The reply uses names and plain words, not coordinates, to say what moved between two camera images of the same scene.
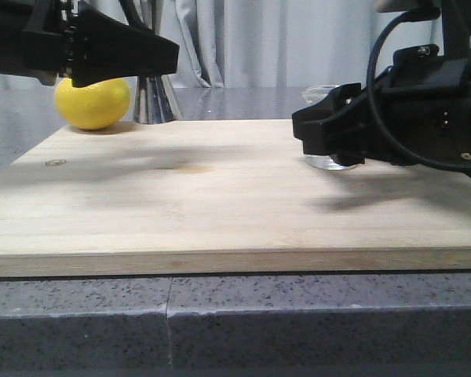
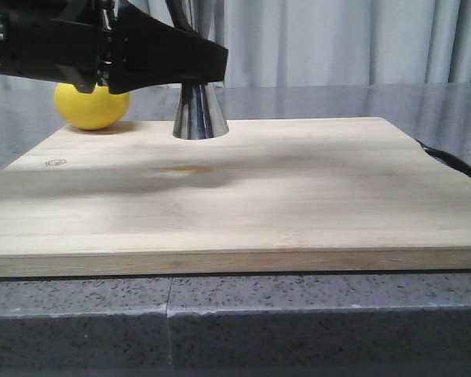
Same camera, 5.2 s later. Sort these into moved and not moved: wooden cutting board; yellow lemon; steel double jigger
Moved: steel double jigger
Not moved: yellow lemon; wooden cutting board
